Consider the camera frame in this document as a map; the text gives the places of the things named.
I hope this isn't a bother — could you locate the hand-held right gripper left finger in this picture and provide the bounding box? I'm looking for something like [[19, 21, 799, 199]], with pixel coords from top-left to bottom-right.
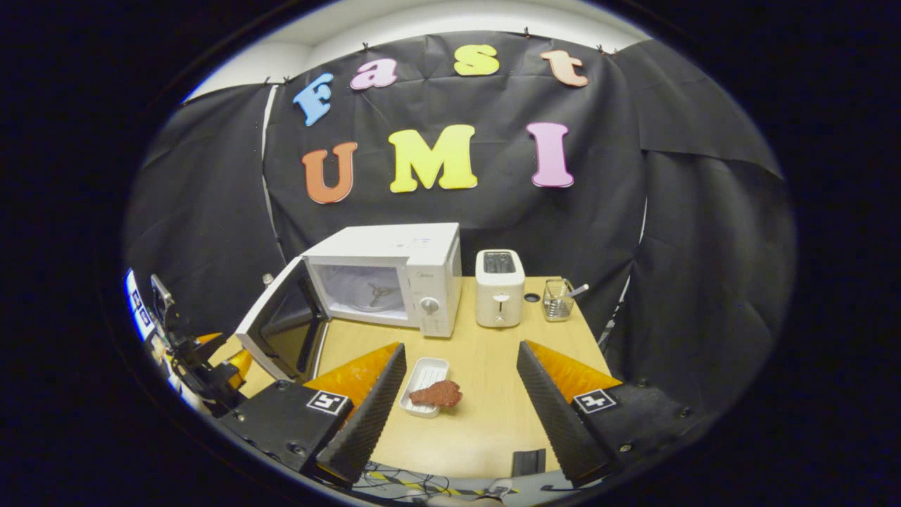
[[217, 343, 408, 488]]

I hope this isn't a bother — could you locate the white microwave oven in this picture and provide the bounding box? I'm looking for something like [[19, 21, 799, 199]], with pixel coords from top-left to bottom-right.
[[234, 223, 463, 383]]

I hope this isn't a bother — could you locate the white toaster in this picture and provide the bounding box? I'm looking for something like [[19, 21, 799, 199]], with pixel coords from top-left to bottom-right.
[[475, 249, 526, 328]]

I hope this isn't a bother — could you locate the small black block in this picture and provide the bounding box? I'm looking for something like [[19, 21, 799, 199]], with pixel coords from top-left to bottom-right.
[[512, 449, 547, 477]]

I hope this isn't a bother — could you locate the white rectangular plastic tray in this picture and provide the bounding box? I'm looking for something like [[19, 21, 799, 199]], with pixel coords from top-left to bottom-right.
[[399, 357, 450, 418]]

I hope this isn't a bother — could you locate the tangle of floor cables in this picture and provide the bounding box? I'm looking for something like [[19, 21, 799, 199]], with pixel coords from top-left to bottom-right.
[[348, 461, 522, 502]]

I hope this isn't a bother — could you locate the metal wire utensil holder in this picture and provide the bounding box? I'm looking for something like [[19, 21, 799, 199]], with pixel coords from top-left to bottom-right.
[[542, 278, 576, 323]]

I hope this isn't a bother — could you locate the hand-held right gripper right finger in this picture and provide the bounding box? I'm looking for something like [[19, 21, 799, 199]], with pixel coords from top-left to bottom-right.
[[516, 339, 706, 489]]

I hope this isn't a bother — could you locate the black backdrop cloth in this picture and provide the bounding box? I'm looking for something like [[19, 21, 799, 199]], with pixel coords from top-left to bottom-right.
[[123, 32, 796, 423]]

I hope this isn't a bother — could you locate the brown meat piece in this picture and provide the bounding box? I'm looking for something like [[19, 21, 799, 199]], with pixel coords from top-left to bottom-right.
[[409, 380, 463, 408]]

